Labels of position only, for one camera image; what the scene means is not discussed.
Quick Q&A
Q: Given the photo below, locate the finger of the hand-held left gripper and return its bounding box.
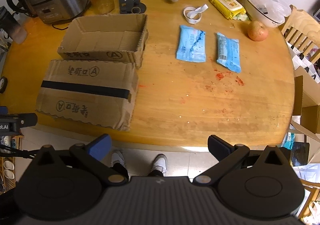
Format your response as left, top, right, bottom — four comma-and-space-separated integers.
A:
13, 112, 38, 131

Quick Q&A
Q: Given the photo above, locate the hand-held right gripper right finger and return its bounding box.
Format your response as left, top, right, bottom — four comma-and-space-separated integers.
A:
192, 134, 292, 187

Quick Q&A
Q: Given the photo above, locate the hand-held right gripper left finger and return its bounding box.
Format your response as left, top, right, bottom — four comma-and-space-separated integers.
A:
34, 134, 128, 187

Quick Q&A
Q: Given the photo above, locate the blue wipes packet text side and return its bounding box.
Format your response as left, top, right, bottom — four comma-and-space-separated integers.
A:
215, 32, 242, 74

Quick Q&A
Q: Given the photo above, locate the cardboard box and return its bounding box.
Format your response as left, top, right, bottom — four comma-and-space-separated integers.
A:
57, 13, 148, 69

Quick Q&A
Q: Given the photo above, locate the blue wipes packet wavy print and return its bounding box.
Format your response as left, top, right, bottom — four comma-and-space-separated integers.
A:
176, 25, 207, 63

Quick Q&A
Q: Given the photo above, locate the wooden desktop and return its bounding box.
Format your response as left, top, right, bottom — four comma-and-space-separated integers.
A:
0, 0, 295, 153

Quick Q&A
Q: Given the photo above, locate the white shoe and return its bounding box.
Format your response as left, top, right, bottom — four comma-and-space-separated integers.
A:
111, 150, 126, 168
152, 154, 168, 173

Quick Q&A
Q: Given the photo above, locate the round black object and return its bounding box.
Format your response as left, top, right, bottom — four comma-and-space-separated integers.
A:
0, 76, 8, 94

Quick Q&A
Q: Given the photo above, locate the white paper bag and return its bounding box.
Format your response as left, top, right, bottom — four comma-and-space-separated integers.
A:
286, 41, 320, 78

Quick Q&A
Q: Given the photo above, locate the apple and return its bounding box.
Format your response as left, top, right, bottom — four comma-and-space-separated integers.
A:
247, 21, 269, 41

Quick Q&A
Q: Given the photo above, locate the white elastic band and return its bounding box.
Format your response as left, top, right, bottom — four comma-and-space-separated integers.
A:
183, 4, 209, 26

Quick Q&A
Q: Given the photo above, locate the large white bowl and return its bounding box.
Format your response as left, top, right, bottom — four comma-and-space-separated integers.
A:
244, 0, 287, 28

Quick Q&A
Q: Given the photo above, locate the yellow wet wipes pack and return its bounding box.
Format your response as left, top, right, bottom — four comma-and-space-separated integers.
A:
209, 0, 247, 20

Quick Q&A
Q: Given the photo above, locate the wooden chair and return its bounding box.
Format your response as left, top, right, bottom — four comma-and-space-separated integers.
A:
281, 5, 320, 58

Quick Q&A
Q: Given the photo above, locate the black power cable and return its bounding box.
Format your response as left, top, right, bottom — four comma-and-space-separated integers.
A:
51, 23, 73, 31

